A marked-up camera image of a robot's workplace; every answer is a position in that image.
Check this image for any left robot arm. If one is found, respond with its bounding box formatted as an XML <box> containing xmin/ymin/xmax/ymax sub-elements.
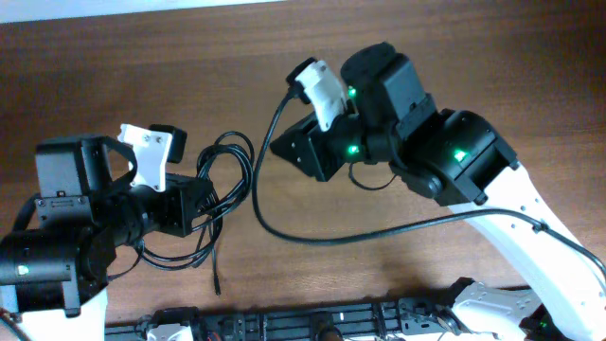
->
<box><xmin>1</xmin><ymin>131</ymin><xmax>218</xmax><ymax>340</ymax></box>

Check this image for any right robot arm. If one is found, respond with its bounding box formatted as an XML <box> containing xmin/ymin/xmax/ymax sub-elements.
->
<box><xmin>264</xmin><ymin>43</ymin><xmax>605</xmax><ymax>340</ymax></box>

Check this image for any left camera black cable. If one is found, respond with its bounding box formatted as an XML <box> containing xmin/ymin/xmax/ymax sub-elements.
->
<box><xmin>98</xmin><ymin>136</ymin><xmax>139</xmax><ymax>190</ymax></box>

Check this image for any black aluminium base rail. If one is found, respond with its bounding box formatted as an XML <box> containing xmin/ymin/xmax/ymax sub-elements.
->
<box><xmin>101</xmin><ymin>286</ymin><xmax>545</xmax><ymax>341</ymax></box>

